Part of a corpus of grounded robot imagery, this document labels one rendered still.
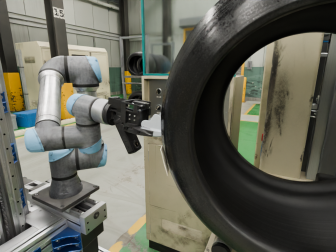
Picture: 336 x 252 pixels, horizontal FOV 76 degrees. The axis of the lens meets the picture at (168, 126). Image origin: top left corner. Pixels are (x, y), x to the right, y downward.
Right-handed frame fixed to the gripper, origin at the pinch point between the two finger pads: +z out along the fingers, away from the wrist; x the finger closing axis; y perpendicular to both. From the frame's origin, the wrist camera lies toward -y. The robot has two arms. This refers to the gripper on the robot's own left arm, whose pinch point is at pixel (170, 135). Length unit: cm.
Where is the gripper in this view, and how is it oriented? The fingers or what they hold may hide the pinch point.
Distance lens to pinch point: 58.0
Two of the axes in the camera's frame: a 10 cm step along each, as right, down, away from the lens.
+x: 4.3, -2.2, 8.7
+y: 1.1, -9.5, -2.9
